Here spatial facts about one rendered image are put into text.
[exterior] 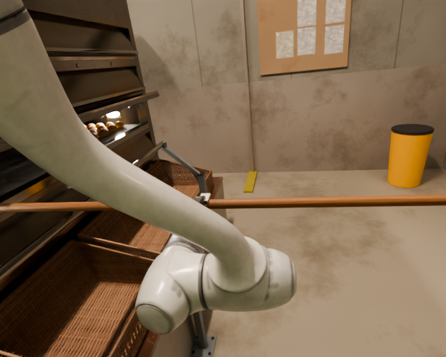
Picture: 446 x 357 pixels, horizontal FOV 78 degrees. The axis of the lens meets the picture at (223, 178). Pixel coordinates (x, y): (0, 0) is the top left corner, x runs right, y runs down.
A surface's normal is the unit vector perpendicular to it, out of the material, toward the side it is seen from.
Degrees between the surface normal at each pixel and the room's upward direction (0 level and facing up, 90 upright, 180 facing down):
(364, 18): 90
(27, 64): 103
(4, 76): 112
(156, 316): 82
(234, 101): 90
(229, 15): 90
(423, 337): 0
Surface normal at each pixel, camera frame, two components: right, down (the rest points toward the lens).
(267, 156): -0.20, 0.40
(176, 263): -0.10, -0.90
